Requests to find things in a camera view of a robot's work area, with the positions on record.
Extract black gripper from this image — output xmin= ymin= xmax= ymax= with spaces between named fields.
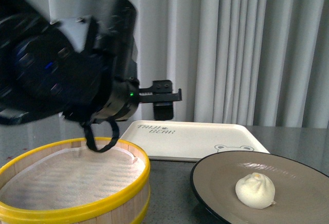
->
xmin=97 ymin=77 xmax=182 ymax=121

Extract white steamed bun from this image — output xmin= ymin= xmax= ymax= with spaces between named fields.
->
xmin=235 ymin=173 xmax=276 ymax=209

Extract beige plate with black rim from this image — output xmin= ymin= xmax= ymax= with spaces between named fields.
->
xmin=190 ymin=151 xmax=328 ymax=223

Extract cream rectangular serving tray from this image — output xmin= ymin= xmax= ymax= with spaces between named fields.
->
xmin=121 ymin=120 xmax=268 ymax=162

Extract grey pleated curtain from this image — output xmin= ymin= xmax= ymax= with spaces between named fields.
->
xmin=7 ymin=0 xmax=329 ymax=129

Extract white steamer liner cloth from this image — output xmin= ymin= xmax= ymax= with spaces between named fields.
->
xmin=1 ymin=147 xmax=145 ymax=210

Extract bamboo steamer with yellow rims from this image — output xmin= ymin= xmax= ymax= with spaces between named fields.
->
xmin=1 ymin=138 xmax=151 ymax=223

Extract black cable loop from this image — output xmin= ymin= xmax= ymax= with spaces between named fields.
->
xmin=83 ymin=117 xmax=120 ymax=153

